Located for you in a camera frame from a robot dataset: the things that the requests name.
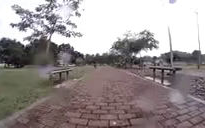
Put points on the red brick path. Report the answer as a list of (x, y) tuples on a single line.
[(105, 100)]

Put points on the broad green tree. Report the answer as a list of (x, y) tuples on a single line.
[(133, 45)]

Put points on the wooden bench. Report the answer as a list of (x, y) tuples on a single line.
[(162, 69), (60, 71)]

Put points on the grey kerb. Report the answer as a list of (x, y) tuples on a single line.
[(163, 86)]

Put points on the tall thin-trunked tree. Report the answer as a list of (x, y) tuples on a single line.
[(48, 23)]

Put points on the grey pole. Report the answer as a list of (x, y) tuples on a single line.
[(170, 46)]

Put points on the distant tree line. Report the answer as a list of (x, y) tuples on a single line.
[(186, 56)]

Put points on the dark wood of trees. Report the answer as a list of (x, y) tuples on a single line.
[(16, 51)]

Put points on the green grass field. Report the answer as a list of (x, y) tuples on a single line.
[(13, 86)]

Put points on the thin lamp pole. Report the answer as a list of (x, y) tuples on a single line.
[(198, 36)]

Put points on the grey gravel strip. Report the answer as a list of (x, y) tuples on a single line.
[(200, 87)]

